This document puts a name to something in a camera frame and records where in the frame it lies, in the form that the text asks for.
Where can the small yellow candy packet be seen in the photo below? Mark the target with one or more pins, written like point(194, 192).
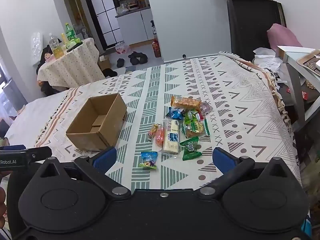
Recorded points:
point(153, 131)

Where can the orange snack packet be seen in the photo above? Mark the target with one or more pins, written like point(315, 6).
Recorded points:
point(160, 137)

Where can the cluttered kitchen shelf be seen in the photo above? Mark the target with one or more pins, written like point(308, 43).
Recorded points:
point(128, 0)

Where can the green soda bottle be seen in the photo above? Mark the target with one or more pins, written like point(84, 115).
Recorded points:
point(69, 32)

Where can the pink pillow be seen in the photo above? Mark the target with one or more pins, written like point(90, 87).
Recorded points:
point(283, 38)

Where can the black headboard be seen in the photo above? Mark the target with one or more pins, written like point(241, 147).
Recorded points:
point(250, 25)

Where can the green cake packet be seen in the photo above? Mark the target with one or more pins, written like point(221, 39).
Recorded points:
point(196, 129)

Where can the patterned tray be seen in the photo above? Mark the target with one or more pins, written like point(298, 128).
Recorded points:
point(308, 63)

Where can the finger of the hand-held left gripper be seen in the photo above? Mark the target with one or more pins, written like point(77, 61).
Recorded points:
point(12, 147)

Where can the dark green plum packet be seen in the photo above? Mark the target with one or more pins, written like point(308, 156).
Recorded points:
point(190, 148)

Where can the cardboard box on floor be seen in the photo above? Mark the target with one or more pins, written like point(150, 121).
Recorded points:
point(105, 62)

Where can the blue plum candy packet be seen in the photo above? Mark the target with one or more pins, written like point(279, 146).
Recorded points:
point(148, 159)

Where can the small round table with cloth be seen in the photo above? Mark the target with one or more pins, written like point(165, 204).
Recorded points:
point(72, 65)

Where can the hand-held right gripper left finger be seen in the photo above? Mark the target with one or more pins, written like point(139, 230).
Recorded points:
point(105, 158)

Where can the black spray bottle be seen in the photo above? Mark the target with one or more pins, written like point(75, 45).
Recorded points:
point(153, 27)

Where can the crumpled white plastic bag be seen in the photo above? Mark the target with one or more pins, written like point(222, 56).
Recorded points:
point(266, 58)

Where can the blue snack packet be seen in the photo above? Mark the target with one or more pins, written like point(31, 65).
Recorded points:
point(176, 113)

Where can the black slipper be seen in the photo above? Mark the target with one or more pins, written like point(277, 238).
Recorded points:
point(120, 62)

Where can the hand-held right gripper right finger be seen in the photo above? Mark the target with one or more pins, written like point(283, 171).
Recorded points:
point(223, 161)

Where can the pile of black slippers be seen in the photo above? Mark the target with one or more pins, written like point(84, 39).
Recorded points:
point(138, 57)

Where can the red drink bottle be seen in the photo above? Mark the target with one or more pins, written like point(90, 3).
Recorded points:
point(156, 48)

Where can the clear bottle yellow drink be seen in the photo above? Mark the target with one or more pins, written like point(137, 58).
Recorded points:
point(56, 47)

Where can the long white bread packet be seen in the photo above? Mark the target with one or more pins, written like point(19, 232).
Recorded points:
point(172, 136)

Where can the patterned printed blanket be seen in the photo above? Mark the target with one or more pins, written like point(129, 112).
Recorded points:
point(225, 100)

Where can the white cabinet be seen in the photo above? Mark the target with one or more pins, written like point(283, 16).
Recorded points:
point(136, 27)

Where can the person's left hand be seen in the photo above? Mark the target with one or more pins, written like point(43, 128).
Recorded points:
point(2, 205)

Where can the brown bag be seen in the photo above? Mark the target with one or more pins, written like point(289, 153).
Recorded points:
point(311, 90)

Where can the pink pack of bottles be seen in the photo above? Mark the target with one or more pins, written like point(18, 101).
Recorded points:
point(122, 48)

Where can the white side table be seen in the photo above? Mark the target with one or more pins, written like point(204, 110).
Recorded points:
point(295, 80)

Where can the small green snack packet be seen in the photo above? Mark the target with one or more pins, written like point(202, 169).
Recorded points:
point(190, 117)

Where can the brown cardboard box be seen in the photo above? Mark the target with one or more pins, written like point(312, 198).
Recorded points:
point(100, 120)

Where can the black framed sliding door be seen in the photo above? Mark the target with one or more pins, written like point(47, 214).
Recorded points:
point(105, 12)

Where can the cream striped tasselled throw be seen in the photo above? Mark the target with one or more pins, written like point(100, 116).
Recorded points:
point(265, 75)

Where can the orange bread packet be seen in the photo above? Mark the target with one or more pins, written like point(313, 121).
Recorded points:
point(186, 102)

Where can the small yellow bottle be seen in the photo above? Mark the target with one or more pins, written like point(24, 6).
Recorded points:
point(63, 38)

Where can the green packet on table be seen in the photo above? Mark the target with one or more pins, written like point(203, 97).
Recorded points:
point(72, 43)

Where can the pink toy figure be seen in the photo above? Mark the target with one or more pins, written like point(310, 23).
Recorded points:
point(48, 56)

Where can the purple clear snack packet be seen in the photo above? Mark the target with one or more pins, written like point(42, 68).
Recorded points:
point(206, 108)

